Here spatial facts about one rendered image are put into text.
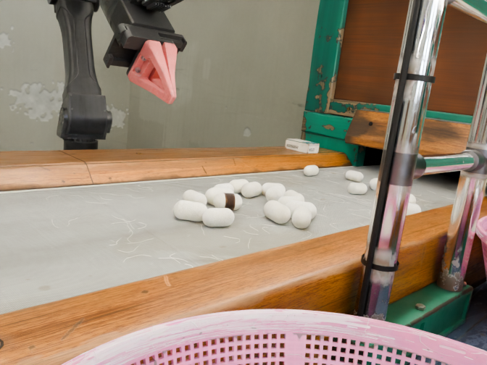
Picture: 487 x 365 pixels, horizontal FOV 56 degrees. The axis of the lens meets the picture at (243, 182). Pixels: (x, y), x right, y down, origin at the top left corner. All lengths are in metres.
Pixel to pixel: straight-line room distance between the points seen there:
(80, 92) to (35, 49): 1.74
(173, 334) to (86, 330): 0.04
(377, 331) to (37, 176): 0.43
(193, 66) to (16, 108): 0.92
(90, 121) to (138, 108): 1.97
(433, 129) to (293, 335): 0.67
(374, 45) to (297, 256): 0.73
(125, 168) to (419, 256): 0.38
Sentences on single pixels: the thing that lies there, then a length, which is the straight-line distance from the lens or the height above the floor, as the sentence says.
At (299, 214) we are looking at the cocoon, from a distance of 0.48.
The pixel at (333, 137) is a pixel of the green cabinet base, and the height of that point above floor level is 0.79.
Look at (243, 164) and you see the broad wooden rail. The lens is 0.76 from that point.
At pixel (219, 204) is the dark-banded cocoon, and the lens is 0.52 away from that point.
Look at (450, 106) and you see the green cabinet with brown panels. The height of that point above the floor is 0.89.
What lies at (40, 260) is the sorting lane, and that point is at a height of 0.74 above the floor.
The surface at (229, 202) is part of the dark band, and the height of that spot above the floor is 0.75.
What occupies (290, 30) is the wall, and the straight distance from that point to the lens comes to 2.09.
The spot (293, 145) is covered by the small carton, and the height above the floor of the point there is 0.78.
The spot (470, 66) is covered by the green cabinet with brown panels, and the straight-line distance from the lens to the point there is 0.92.
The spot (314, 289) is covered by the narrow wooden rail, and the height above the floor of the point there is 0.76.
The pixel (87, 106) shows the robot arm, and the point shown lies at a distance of 0.88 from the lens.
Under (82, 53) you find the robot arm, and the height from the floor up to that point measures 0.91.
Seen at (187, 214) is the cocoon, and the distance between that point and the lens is 0.47.
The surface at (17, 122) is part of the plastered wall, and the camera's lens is 2.61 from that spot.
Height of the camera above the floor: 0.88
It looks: 12 degrees down
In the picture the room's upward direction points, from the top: 7 degrees clockwise
